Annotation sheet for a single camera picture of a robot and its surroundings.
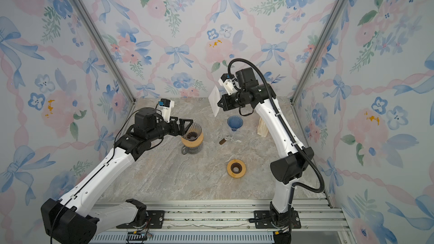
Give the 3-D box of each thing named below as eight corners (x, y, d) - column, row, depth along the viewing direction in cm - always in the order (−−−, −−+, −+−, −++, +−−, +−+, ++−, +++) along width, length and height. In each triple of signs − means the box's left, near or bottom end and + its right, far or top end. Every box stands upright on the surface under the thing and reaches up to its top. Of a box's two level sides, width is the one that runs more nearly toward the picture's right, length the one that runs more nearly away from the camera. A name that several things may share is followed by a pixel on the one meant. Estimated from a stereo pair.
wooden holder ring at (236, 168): (227, 178, 88) (227, 176, 86) (226, 161, 94) (226, 159, 91) (245, 178, 88) (246, 176, 86) (244, 161, 94) (244, 159, 92)
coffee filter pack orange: (257, 136, 104) (259, 130, 98) (255, 124, 110) (257, 117, 104) (265, 136, 104) (268, 130, 98) (262, 124, 110) (265, 117, 104)
